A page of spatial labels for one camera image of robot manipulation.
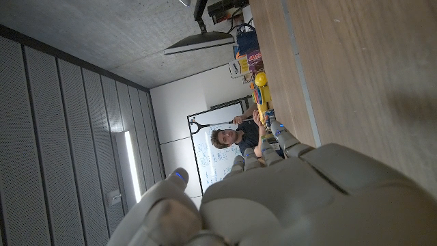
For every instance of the rainbow striped toy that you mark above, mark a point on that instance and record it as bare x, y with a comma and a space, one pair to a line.
257, 96

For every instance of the white wall switch plate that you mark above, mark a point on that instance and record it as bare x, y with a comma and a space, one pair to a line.
114, 197

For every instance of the black flat monitor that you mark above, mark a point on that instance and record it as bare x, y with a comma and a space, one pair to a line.
199, 42

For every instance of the yellow cup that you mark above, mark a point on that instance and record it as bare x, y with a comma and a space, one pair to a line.
266, 94

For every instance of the whiteboard with black frame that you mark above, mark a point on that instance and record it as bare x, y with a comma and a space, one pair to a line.
211, 160

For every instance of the black reacher grabber stick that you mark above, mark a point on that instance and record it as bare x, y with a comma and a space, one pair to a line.
213, 124

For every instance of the white and yellow box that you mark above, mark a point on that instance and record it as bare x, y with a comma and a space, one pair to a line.
239, 67

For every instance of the black equipment box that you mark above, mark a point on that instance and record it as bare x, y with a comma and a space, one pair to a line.
225, 10

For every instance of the purple snack box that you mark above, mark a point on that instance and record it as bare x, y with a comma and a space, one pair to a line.
255, 61

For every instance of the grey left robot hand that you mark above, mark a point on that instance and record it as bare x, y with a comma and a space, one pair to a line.
307, 205

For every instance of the yellow ball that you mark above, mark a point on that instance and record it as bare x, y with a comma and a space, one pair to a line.
261, 79

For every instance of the man in dark shirt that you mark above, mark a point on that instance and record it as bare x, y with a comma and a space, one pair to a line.
247, 135

